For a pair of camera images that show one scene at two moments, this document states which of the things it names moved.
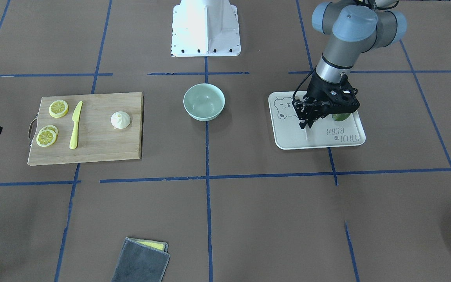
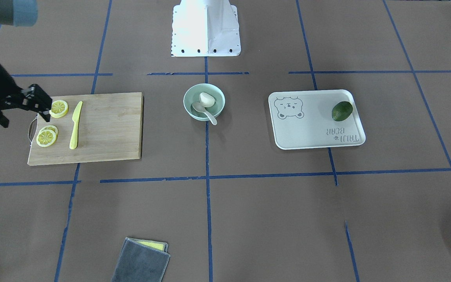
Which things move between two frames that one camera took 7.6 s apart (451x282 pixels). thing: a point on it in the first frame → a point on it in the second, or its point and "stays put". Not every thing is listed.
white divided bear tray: x=325 y=132 stays put
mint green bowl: x=204 y=102 stays put
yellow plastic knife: x=73 y=141 stays put
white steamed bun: x=120 y=120 → x=206 y=100
